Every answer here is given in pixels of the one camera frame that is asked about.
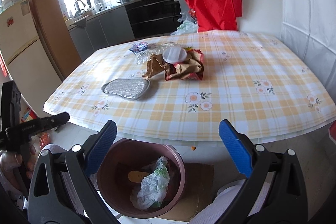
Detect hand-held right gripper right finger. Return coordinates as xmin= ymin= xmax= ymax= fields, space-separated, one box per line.
xmin=219 ymin=119 xmax=308 ymax=224

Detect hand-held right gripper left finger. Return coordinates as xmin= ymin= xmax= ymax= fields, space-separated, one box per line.
xmin=28 ymin=120 xmax=118 ymax=224

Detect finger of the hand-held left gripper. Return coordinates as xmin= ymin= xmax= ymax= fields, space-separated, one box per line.
xmin=20 ymin=112 xmax=70 ymax=136

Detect maroon plastic bin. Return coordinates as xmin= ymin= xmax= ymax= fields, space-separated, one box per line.
xmin=97 ymin=138 xmax=185 ymax=219

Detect orange packet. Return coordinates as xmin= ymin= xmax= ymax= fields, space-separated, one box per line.
xmin=127 ymin=171 xmax=151 ymax=182

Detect green and white plastic bag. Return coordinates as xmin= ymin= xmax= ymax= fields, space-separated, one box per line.
xmin=136 ymin=156 xmax=171 ymax=210

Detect silver textured foil pad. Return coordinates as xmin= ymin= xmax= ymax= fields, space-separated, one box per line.
xmin=101 ymin=78 xmax=152 ymax=101

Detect brown snack bag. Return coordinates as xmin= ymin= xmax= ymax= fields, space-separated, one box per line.
xmin=142 ymin=49 xmax=205 ymax=81

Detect clear plastic wrapper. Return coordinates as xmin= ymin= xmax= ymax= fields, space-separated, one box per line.
xmin=134 ymin=42 xmax=179 ymax=65

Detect small blue wrapper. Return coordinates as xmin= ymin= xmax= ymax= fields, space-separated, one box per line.
xmin=129 ymin=42 xmax=149 ymax=53

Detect white round plastic lid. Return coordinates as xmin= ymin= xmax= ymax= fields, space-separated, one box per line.
xmin=162 ymin=47 xmax=188 ymax=64

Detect person's left hand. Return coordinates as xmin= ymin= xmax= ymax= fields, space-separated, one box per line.
xmin=0 ymin=144 xmax=37 ymax=189

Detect colourful snack packets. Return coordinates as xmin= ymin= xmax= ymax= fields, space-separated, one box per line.
xmin=22 ymin=107 xmax=51 ymax=149

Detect person's right leg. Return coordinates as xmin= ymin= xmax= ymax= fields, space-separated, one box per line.
xmin=189 ymin=179 xmax=273 ymax=224

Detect brown cardboard sheet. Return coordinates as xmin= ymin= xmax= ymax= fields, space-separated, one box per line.
xmin=157 ymin=163 xmax=214 ymax=222

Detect white dining table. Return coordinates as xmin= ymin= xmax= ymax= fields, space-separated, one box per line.
xmin=43 ymin=109 xmax=336 ymax=148

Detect yellow checkered tablecloth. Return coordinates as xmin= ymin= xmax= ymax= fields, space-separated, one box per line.
xmin=43 ymin=30 xmax=336 ymax=141

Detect beige refrigerator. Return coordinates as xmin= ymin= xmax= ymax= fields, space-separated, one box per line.
xmin=0 ymin=0 xmax=65 ymax=114

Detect grey lower kitchen cabinets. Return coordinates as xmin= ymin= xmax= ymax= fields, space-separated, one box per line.
xmin=69 ymin=5 xmax=135 ymax=62

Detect paper note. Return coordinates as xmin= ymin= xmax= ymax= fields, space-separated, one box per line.
xmin=20 ymin=0 xmax=30 ymax=17

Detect pile of plastic bags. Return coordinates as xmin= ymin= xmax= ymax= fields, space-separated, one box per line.
xmin=171 ymin=11 xmax=199 ymax=36

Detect black built-in oven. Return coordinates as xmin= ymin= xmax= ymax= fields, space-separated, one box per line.
xmin=123 ymin=0 xmax=182 ymax=39

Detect wooden door frame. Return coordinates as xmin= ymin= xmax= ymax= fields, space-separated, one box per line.
xmin=29 ymin=0 xmax=82 ymax=81

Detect creased white wall sheet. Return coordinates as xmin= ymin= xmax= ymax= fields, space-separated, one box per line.
xmin=274 ymin=0 xmax=336 ymax=94

